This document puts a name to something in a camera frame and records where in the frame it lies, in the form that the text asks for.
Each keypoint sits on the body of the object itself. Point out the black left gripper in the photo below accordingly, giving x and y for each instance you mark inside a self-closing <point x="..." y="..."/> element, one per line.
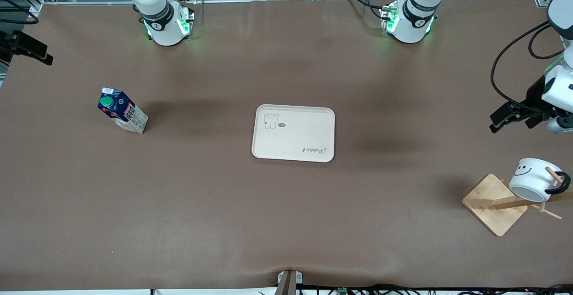
<point x="533" y="96"/>

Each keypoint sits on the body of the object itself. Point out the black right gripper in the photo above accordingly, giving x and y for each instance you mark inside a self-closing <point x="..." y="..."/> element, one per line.
<point x="9" y="43"/>

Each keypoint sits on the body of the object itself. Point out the white smiley face mug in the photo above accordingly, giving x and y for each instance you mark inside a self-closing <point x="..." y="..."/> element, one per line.
<point x="530" y="178"/>

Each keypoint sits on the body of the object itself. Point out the blue milk carton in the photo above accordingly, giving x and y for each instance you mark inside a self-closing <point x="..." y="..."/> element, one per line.
<point x="124" y="112"/>

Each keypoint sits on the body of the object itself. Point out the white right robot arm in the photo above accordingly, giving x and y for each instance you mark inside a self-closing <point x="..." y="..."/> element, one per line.
<point x="162" y="27"/>

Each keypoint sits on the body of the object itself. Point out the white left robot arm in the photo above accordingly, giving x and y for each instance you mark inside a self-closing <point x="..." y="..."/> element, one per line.
<point x="412" y="23"/>

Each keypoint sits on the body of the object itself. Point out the cream tray with dog print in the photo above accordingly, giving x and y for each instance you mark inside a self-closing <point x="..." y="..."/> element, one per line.
<point x="293" y="134"/>

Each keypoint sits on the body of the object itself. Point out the wooden mug stand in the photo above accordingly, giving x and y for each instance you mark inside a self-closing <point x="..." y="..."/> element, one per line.
<point x="492" y="207"/>

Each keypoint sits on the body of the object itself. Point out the grey metal table clamp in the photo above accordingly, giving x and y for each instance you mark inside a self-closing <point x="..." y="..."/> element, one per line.
<point x="289" y="282"/>

